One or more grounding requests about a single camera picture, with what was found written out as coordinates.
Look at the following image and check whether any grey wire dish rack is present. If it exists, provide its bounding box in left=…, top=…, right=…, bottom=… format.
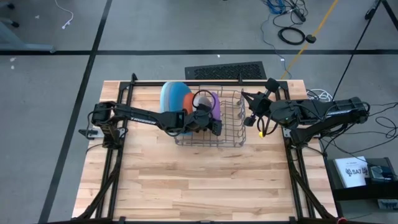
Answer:
left=172, top=83, right=248, bottom=149

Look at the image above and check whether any white floor cable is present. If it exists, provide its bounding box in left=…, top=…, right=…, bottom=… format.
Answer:
left=55, top=0, right=75, bottom=30

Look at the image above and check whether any coiled black cable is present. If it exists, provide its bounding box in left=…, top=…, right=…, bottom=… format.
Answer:
left=277, top=26, right=307, bottom=46

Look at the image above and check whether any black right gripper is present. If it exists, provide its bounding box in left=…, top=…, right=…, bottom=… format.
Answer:
left=241, top=77, right=282, bottom=126

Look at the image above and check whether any black metal table frame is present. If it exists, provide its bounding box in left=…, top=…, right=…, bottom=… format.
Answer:
left=73, top=73, right=340, bottom=224

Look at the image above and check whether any grey bench base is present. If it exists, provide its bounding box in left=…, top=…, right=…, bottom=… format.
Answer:
left=0, top=0, right=57, bottom=54

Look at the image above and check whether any white labelled box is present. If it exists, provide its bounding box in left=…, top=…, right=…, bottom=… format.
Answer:
left=334, top=156, right=369, bottom=189

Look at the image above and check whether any dark blue plate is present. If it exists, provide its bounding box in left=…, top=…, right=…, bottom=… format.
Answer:
left=169, top=81, right=193, bottom=113

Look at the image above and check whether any black floor power strip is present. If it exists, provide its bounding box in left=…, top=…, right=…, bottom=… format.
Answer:
left=292, top=7, right=307, bottom=23

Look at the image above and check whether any orange plate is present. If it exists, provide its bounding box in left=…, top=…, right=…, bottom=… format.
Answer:
left=182, top=92, right=196, bottom=115

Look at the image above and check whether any dark grey device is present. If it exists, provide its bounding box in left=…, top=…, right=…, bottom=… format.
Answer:
left=368, top=166, right=398, bottom=183

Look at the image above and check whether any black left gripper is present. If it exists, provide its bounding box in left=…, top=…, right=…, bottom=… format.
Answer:
left=186, top=105, right=223, bottom=136

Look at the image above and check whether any long black cable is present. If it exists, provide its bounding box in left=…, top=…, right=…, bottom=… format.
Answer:
left=331, top=0, right=383, bottom=102

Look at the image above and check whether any black stand leg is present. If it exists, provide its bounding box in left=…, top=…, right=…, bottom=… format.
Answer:
left=364, top=0, right=398, bottom=32

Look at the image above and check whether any black side cart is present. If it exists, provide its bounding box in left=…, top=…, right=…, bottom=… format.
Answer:
left=325, top=157, right=398, bottom=224

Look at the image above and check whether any thin black floor cable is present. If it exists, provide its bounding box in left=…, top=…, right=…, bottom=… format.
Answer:
left=260, top=14, right=292, bottom=79

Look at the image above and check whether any blue cable bundle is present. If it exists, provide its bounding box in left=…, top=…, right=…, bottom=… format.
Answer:
left=264, top=0, right=285, bottom=15

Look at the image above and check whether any black floor vent grate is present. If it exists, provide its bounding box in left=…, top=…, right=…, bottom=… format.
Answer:
left=185, top=61, right=267, bottom=80

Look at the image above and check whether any white cable coil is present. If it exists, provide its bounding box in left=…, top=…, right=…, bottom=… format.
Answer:
left=306, top=88, right=333, bottom=103

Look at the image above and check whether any purple plate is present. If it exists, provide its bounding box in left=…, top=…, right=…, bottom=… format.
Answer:
left=210, top=91, right=223, bottom=123

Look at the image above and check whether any white label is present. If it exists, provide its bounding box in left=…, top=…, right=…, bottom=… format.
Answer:
left=377, top=198, right=398, bottom=210

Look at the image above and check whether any long yellow cable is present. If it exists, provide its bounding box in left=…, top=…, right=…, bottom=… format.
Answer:
left=279, top=0, right=340, bottom=80

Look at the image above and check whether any thin black cable tangle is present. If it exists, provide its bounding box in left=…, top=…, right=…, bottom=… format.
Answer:
left=323, top=101, right=398, bottom=156

